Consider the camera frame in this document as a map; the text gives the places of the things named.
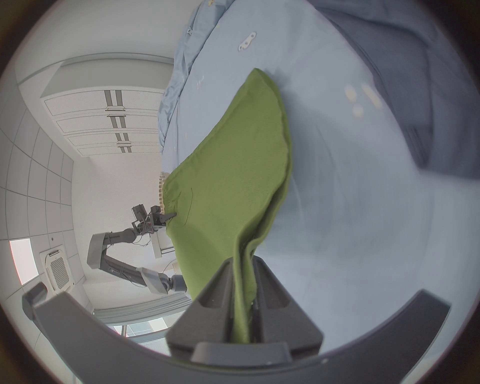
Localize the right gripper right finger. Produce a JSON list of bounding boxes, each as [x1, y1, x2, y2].
[[249, 258, 324, 354]]

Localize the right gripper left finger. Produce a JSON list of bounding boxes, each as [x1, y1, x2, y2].
[[166, 259, 235, 358]]

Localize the green shorts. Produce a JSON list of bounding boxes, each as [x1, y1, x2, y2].
[[160, 67, 293, 344]]

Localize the round woven basket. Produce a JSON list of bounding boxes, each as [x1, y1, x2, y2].
[[157, 170, 169, 212]]

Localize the window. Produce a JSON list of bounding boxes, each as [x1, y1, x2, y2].
[[109, 315, 177, 349]]

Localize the white ceiling air conditioner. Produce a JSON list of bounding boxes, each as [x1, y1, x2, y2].
[[39, 247, 77, 292]]

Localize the white wardrobe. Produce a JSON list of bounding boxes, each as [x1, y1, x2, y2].
[[41, 54, 175, 156]]

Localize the pale blue quilt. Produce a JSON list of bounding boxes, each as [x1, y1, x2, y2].
[[157, 0, 241, 147]]

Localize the white ceiling light panel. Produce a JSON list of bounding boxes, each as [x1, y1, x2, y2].
[[9, 238, 37, 286]]

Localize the dark blue T-shirt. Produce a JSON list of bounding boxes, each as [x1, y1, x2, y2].
[[311, 0, 477, 177]]

